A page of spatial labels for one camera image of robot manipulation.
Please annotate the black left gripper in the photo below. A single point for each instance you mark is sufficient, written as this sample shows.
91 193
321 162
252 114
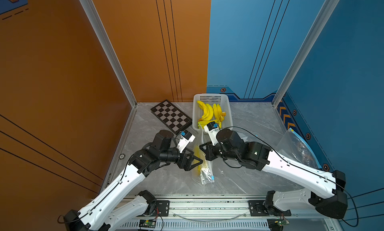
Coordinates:
187 166

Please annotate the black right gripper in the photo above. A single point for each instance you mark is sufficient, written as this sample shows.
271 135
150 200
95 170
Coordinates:
208 152

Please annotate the aluminium corner post left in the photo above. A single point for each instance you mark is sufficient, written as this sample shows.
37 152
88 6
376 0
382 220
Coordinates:
101 33

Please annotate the white perforated plastic basket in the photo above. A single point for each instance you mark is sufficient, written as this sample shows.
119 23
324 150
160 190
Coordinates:
211 99

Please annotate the clear zip bag white seal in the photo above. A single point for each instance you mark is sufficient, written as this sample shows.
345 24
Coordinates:
199 140

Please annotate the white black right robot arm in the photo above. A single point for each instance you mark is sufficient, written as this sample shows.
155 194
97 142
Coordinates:
322 191

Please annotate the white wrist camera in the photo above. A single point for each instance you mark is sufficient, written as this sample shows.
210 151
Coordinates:
212 129
186 138

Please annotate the clear zip bag blue seal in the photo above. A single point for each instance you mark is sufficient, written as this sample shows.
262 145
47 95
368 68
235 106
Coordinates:
294 147

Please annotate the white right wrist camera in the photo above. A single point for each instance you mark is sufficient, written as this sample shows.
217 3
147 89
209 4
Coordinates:
212 129

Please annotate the aluminium front rail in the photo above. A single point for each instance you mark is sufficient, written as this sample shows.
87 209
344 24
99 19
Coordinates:
217 213

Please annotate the green circuit board right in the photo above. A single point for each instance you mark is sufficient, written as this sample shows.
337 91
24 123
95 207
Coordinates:
282 223

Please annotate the green circuit board left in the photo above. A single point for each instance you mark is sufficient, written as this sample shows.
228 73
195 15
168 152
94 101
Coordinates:
147 224

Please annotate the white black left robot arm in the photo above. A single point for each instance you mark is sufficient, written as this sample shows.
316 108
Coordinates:
103 213

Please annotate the small yellow banana bunch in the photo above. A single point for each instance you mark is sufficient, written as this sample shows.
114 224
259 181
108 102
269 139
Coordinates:
204 170

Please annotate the black white chessboard box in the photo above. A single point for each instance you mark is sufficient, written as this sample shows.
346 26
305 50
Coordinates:
172 117

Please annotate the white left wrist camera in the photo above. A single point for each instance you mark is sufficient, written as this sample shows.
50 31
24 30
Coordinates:
186 138

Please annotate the aluminium corner post right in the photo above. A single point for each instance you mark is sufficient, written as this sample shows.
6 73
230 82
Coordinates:
318 25

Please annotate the aluminium corner post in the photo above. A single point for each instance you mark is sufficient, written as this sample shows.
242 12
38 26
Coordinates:
318 25
101 33

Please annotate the green circuit board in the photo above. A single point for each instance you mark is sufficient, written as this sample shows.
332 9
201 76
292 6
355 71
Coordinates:
282 223
147 224

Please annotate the yellow green banana bunch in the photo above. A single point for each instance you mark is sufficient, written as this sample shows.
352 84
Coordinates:
218 113

